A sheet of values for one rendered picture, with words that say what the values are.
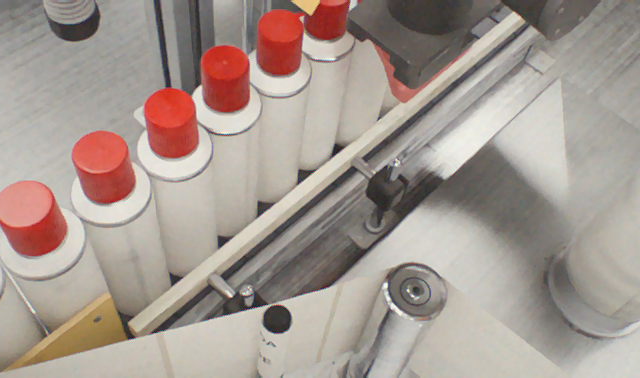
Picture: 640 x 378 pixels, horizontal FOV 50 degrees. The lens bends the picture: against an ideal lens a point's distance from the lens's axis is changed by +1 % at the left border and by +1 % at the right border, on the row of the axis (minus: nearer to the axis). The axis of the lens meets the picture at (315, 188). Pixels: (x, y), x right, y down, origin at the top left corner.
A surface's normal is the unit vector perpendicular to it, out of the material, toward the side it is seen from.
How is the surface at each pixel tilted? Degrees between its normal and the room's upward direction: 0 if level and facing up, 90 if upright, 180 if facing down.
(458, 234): 0
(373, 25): 1
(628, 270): 90
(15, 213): 2
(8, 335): 90
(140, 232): 90
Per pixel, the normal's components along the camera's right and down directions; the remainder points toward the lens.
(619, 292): -0.55, 0.66
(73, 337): 0.72, 0.62
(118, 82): 0.10, -0.53
